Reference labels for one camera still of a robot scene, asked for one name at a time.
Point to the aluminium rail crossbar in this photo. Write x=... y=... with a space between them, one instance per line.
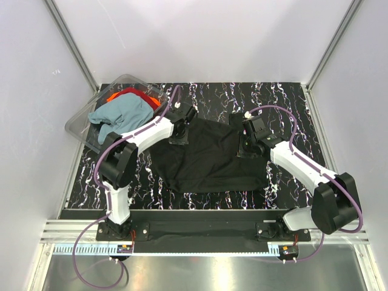
x=66 y=231

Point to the clear plastic bin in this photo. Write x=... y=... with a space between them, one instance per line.
x=85 y=132

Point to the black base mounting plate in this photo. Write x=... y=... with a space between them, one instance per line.
x=221 y=230

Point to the white slotted cable duct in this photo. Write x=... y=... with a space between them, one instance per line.
x=89 y=249

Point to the right aluminium frame post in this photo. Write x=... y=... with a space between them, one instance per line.
x=335 y=40

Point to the orange t shirt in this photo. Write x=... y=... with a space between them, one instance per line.
x=115 y=96

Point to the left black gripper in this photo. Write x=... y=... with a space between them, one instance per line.
x=183 y=141

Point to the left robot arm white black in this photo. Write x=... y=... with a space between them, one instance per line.
x=117 y=163

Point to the left aluminium frame post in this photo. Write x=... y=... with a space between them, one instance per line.
x=71 y=44

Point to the light blue t shirt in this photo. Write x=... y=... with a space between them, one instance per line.
x=121 y=115

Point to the right orange black connector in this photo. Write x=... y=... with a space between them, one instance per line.
x=289 y=250

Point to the orange black connector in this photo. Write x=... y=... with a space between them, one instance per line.
x=289 y=250
x=125 y=248

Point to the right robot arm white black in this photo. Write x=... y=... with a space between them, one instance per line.
x=335 y=197

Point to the aluminium frame post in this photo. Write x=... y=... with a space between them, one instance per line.
x=335 y=40
x=71 y=44

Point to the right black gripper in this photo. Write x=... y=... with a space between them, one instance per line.
x=240 y=153

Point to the black t shirt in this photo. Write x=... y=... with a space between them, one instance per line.
x=209 y=163

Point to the red t shirt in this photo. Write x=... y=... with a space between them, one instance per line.
x=140 y=94

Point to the left orange black connector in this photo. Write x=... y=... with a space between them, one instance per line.
x=125 y=248

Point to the black marbled table mat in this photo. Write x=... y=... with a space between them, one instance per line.
x=216 y=101

